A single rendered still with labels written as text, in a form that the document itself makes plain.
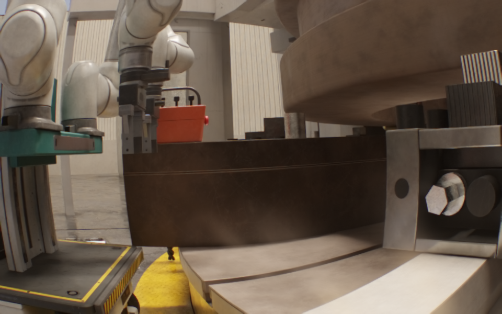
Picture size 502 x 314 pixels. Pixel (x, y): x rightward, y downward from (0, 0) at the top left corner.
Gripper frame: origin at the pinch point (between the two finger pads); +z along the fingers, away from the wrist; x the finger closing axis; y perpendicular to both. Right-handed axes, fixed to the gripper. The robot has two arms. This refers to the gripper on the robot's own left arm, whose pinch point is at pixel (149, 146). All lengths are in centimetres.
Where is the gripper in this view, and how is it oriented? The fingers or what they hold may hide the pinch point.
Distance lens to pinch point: 125.0
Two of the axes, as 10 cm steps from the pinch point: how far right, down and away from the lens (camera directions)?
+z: 0.5, 10.0, 0.0
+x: -0.6, 0.1, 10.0
